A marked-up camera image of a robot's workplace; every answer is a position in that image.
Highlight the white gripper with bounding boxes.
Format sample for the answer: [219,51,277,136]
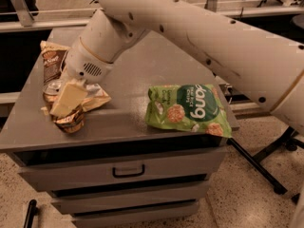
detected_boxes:
[41,37,112,118]

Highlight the orange soda can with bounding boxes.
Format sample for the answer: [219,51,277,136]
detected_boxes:
[43,79,87,134]

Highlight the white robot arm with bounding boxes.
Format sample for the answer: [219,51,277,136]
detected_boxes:
[50,0,304,134]

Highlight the brown yellow chip bag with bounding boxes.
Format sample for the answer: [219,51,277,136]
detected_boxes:
[40,41,111,117]

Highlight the grey drawer cabinet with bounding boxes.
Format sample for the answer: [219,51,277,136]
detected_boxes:
[0,32,226,228]

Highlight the black bar on floor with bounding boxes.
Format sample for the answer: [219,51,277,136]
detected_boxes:
[23,199,38,228]

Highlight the green rice chips bag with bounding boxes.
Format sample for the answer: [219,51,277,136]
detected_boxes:
[145,84,232,138]

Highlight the black stand base legs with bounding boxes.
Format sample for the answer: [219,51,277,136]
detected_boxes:
[228,127,303,195]

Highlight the metal railing frame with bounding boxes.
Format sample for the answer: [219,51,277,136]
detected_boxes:
[1,0,303,29]

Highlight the black drawer handle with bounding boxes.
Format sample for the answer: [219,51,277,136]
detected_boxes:
[112,164,145,179]

